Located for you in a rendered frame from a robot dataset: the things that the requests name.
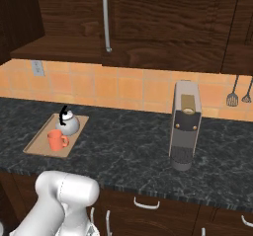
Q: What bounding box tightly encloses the orange mug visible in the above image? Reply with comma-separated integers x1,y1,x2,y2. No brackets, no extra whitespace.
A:
46,128,70,153

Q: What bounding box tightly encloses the tan rectangular tray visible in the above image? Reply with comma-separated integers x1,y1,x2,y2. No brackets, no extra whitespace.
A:
22,113,90,159

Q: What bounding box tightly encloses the plain dark wood cabinet door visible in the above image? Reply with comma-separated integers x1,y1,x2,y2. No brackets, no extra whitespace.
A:
0,0,46,65

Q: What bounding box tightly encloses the grey and black coffee machine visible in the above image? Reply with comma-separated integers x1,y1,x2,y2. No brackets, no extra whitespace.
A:
168,79,203,173

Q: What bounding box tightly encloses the grey hanging slotted spatula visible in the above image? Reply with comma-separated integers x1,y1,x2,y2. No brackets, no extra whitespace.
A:
225,74,240,108

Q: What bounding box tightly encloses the dark wood drawer front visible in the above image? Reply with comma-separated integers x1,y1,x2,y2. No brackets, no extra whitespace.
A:
97,188,202,236

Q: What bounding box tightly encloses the silver kettle with black handle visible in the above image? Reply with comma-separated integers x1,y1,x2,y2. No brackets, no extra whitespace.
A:
54,105,81,137

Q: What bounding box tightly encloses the dark wood wall cabinet body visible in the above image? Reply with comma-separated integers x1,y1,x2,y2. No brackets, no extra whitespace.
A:
9,0,104,64

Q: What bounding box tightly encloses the long silver cabinet door handle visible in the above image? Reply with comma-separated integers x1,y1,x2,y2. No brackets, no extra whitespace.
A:
102,0,114,53

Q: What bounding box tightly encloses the dark wood cabinet door with handle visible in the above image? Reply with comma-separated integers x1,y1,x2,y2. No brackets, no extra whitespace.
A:
100,0,242,74

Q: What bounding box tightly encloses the white curved drawer handle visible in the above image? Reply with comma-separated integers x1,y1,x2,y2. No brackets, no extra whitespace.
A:
133,196,161,210
240,214,253,229

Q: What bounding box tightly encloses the grey wall outlet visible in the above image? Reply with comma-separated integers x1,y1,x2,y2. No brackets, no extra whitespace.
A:
31,59,46,78

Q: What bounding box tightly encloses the narrow dark wood wall cabinet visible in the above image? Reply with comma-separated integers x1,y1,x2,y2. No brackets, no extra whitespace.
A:
220,0,253,77

